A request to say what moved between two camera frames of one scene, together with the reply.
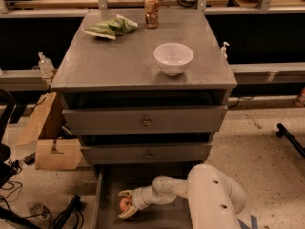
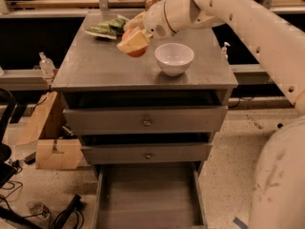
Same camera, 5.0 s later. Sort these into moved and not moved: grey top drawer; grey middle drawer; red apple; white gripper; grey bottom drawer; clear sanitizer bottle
Moved: red apple; white gripper
Not moved: clear sanitizer bottle; grey middle drawer; grey bottom drawer; grey top drawer
